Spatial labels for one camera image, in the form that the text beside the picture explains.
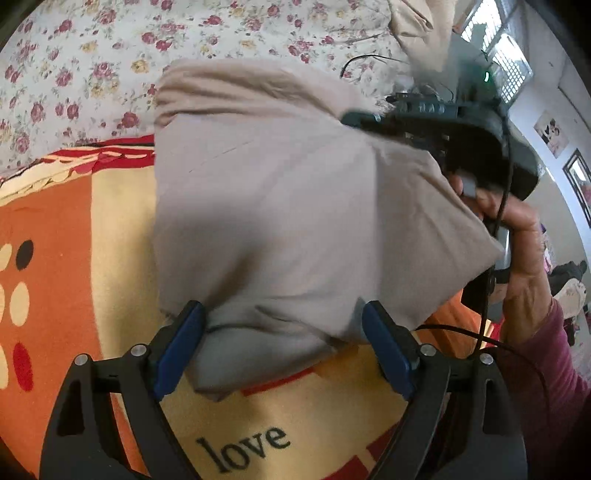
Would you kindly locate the cream patterned cloth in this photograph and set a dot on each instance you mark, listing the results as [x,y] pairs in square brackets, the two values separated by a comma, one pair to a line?
[570,297]

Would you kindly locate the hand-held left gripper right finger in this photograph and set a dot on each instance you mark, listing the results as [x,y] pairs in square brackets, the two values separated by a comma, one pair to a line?
[388,355]

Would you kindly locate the person's right forearm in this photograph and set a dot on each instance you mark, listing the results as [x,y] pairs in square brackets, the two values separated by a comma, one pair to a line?
[554,383]

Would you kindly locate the unframed wall photo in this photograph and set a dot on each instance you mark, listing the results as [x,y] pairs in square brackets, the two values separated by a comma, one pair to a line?
[551,134]

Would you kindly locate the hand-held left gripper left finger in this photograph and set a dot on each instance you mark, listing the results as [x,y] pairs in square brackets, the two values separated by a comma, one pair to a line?
[178,355]

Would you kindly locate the person's right hand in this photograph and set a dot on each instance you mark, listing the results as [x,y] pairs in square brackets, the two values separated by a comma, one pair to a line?
[521,230]

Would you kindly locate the floral bed sheet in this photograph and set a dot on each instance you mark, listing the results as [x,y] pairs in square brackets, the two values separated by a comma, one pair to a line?
[92,69]

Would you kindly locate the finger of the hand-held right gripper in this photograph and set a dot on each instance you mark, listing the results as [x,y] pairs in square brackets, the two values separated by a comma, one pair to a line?
[362,121]

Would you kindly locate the window with grille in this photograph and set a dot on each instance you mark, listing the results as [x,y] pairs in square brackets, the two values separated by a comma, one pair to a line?
[508,64]

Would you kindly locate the orange red yellow blanket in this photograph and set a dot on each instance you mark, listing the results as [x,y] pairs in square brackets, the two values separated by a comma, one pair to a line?
[92,277]

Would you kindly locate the framed wall picture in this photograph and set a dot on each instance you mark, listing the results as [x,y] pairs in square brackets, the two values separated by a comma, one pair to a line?
[579,182]

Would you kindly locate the beige jacket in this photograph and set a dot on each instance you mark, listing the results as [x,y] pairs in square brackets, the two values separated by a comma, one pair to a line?
[277,207]

